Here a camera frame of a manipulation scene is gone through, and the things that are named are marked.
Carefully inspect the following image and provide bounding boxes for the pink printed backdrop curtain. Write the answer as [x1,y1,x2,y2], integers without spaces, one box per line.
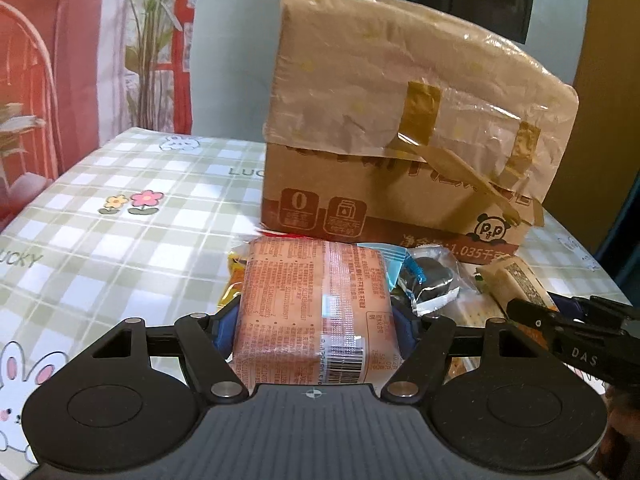
[1,0,196,223]

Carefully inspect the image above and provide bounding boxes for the pink snack pack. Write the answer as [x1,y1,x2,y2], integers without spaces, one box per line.
[231,237,402,389]

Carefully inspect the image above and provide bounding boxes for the brown cardboard box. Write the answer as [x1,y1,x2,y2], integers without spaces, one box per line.
[262,0,579,264]

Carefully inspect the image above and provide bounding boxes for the beige wrapped snack bar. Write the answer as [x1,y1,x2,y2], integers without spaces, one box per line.
[476,256,558,311]

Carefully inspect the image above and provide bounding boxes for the green checked tablecloth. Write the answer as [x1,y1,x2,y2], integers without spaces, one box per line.
[0,127,632,476]

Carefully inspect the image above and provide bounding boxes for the blue clear cookie packet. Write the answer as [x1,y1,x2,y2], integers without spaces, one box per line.
[359,243,480,316]

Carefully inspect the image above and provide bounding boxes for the small yellow snack packet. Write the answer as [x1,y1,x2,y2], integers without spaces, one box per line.
[218,252,246,309]

